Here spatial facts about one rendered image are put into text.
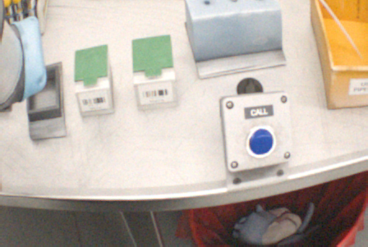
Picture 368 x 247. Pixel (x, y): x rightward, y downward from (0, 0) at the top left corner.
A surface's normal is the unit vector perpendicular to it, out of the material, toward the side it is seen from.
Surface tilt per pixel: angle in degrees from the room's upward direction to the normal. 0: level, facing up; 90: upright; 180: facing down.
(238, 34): 90
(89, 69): 0
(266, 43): 90
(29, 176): 0
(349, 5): 90
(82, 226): 0
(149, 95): 90
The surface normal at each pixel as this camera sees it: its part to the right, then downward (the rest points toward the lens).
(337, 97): 0.05, 0.89
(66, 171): -0.04, -0.46
